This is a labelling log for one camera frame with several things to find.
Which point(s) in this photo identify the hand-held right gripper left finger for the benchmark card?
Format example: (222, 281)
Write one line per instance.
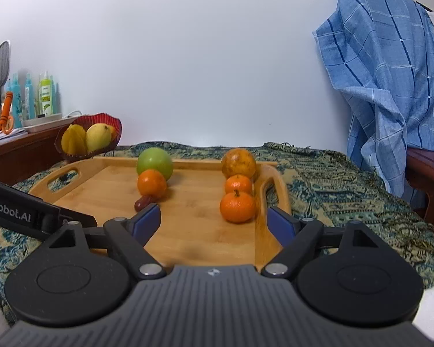
(144, 224)

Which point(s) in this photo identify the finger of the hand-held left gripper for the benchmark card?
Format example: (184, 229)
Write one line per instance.
(74, 217)

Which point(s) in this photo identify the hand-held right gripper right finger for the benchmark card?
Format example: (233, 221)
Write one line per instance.
(282, 227)

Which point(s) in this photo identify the red jujube date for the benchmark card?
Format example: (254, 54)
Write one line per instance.
(143, 203)

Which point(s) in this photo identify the small orange mandarin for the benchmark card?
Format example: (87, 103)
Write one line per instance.
(152, 185)
(238, 185)

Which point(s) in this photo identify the mandarin with green stem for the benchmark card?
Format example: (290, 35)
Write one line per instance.
(237, 208)

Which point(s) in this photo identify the wooden serving tray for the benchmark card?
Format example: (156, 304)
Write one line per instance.
(202, 233)

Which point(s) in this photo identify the green apple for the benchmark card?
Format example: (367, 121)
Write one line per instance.
(155, 159)

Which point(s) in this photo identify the large mottled orange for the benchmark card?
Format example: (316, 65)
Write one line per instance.
(238, 162)

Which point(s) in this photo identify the brown wooden cabinet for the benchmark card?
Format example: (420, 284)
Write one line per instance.
(18, 159)

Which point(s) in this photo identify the blue patterned paisley cloth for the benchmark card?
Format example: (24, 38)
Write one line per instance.
(347, 202)

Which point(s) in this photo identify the stack of papers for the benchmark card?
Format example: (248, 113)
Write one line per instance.
(5, 135)

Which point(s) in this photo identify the yellow starfruit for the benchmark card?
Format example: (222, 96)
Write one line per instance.
(74, 140)

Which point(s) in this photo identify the yellow mango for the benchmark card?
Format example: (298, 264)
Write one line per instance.
(98, 137)

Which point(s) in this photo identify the white flat tray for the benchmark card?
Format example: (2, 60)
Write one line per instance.
(39, 120)

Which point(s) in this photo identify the red fruit bowl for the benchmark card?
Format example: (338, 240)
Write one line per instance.
(117, 130)

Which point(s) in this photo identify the light blue bottle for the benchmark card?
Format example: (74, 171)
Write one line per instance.
(29, 95)
(15, 97)

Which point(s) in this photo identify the green label bottle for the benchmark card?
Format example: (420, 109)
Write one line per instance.
(46, 95)

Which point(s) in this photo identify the round mesh swatter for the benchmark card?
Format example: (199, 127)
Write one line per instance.
(2, 63)

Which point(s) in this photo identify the brown wooden chair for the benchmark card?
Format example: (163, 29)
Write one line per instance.
(428, 180)

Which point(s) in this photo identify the blue checked cloth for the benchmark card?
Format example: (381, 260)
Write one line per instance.
(379, 90)

